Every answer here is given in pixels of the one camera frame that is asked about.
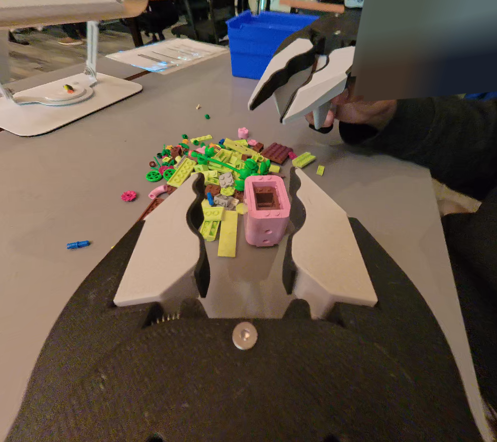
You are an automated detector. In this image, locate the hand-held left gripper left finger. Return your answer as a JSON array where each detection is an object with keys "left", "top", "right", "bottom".
[{"left": 113, "top": 173, "right": 211, "bottom": 307}]

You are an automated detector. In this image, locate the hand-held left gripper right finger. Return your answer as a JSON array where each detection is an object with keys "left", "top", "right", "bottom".
[{"left": 281, "top": 167, "right": 378, "bottom": 319}]

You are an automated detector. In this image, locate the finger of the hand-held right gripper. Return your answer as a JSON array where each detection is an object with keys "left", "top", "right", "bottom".
[
  {"left": 280, "top": 46, "right": 356, "bottom": 125},
  {"left": 248, "top": 38, "right": 317, "bottom": 120}
]

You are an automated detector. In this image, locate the pink toy brick pot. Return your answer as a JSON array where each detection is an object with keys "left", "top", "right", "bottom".
[{"left": 243, "top": 175, "right": 292, "bottom": 248}]

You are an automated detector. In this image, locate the pile of small toy bricks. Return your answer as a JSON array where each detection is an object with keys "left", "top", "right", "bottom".
[{"left": 145, "top": 127, "right": 325, "bottom": 258}]

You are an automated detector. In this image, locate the green toy stem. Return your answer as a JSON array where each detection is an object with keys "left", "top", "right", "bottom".
[{"left": 189, "top": 151, "right": 251, "bottom": 176}]

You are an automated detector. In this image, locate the person's right hand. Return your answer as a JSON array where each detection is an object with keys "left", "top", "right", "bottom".
[{"left": 305, "top": 89, "right": 399, "bottom": 136}]

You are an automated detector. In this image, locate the blue plastic bin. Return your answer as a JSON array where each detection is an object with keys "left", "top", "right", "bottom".
[{"left": 226, "top": 10, "right": 320, "bottom": 80}]

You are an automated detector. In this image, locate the brown toy brick plate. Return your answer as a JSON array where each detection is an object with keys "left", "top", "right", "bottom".
[
  {"left": 261, "top": 142, "right": 294, "bottom": 164},
  {"left": 138, "top": 197, "right": 165, "bottom": 221}
]

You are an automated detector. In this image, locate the long wide lime plate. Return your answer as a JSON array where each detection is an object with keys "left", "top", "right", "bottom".
[{"left": 167, "top": 158, "right": 196, "bottom": 188}]

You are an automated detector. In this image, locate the laminated paper sheet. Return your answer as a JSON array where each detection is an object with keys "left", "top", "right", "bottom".
[{"left": 106, "top": 37, "right": 230, "bottom": 74}]

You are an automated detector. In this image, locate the white desk lamp stand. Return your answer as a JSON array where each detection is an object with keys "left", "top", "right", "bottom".
[{"left": 0, "top": 0, "right": 150, "bottom": 137}]

